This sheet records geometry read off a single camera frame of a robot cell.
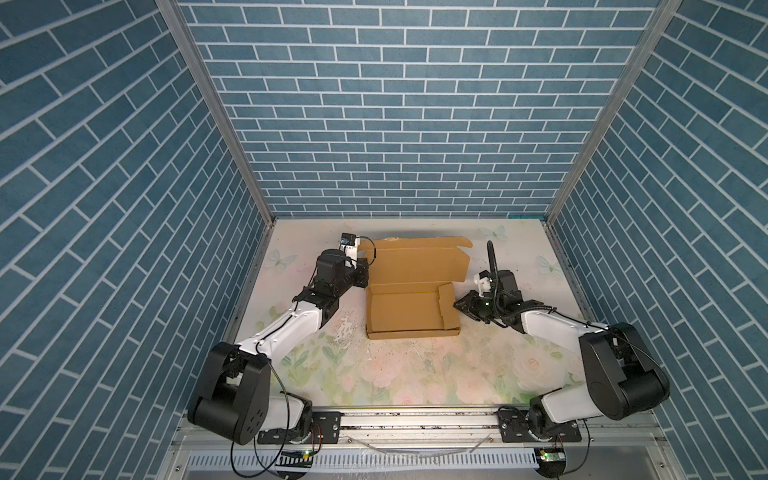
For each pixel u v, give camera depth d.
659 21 0.72
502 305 0.72
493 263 0.77
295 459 0.72
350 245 0.74
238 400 0.42
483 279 0.86
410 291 0.97
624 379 0.44
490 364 0.85
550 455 0.74
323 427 0.74
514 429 0.73
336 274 0.65
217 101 0.85
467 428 0.76
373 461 0.77
